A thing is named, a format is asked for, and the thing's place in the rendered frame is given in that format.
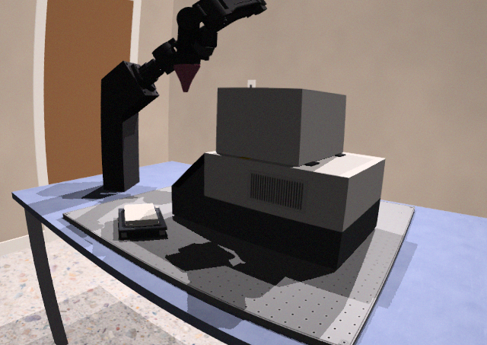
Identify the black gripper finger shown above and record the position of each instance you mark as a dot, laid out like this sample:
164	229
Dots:
194	70
186	68

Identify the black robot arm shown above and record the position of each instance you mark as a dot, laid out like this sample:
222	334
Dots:
197	40

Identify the black and white benchtop lab instrument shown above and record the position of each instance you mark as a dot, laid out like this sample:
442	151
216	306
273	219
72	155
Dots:
278	179

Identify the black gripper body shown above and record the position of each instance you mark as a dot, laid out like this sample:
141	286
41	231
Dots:
186	58

